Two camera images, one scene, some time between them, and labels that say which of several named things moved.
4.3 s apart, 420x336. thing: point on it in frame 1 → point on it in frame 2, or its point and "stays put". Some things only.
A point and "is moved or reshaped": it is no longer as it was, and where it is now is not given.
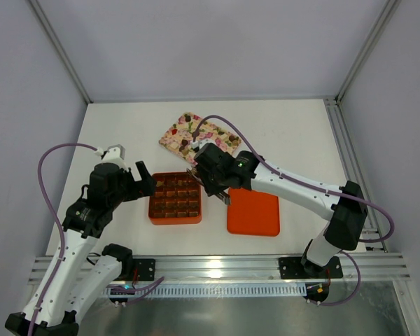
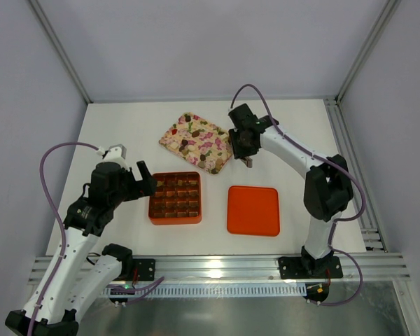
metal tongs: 221,194 is moved or reshaped
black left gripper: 134,183 stays put
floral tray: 191,128 stays put
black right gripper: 208,180 → 241,148
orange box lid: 253,213 stays put
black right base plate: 292,268 stays put
